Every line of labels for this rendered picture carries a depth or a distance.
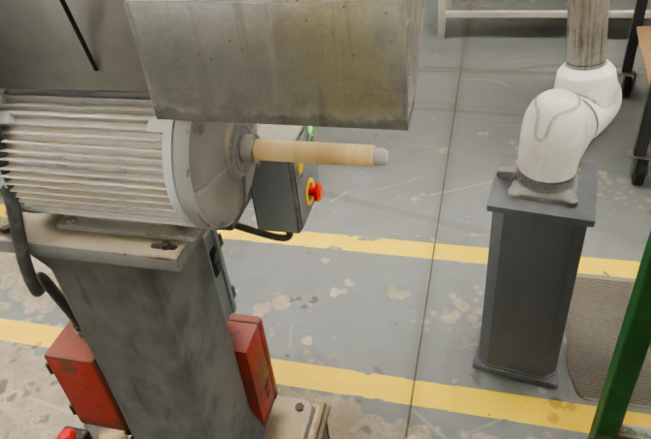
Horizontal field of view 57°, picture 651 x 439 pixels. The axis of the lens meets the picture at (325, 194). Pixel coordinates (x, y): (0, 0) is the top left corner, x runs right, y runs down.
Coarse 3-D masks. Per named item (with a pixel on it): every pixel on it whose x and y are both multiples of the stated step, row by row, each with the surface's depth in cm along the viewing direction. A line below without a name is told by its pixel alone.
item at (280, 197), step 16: (272, 128) 121; (288, 128) 121; (304, 128) 121; (256, 176) 118; (272, 176) 117; (288, 176) 116; (304, 176) 123; (256, 192) 120; (272, 192) 119; (288, 192) 118; (304, 192) 124; (256, 208) 123; (272, 208) 122; (288, 208) 121; (304, 208) 125; (240, 224) 127; (272, 224) 125; (288, 224) 123; (304, 224) 125; (288, 240) 132
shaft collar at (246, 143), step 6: (246, 138) 88; (252, 138) 88; (258, 138) 90; (240, 144) 88; (246, 144) 88; (252, 144) 88; (240, 150) 88; (246, 150) 88; (252, 150) 88; (240, 156) 88; (246, 156) 88; (252, 156) 88; (246, 162) 89; (252, 162) 89; (258, 162) 91
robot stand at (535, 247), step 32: (512, 160) 178; (576, 192) 163; (512, 224) 164; (544, 224) 160; (576, 224) 155; (512, 256) 170; (544, 256) 166; (576, 256) 165; (512, 288) 177; (544, 288) 173; (512, 320) 185; (544, 320) 180; (480, 352) 203; (512, 352) 193; (544, 352) 188; (544, 384) 194
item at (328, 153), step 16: (256, 144) 88; (272, 144) 88; (288, 144) 87; (304, 144) 87; (320, 144) 86; (336, 144) 86; (352, 144) 85; (368, 144) 85; (272, 160) 89; (288, 160) 88; (304, 160) 87; (320, 160) 86; (336, 160) 85; (352, 160) 85; (368, 160) 84
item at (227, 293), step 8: (208, 232) 127; (216, 232) 130; (208, 240) 128; (216, 240) 130; (208, 248) 128; (216, 248) 131; (208, 256) 128; (216, 256) 131; (216, 264) 131; (224, 264) 135; (216, 272) 132; (224, 272) 135; (216, 280) 133; (224, 280) 137; (224, 288) 137; (232, 288) 141; (224, 296) 138; (232, 296) 141; (224, 304) 138; (232, 304) 142; (224, 312) 138; (232, 312) 143
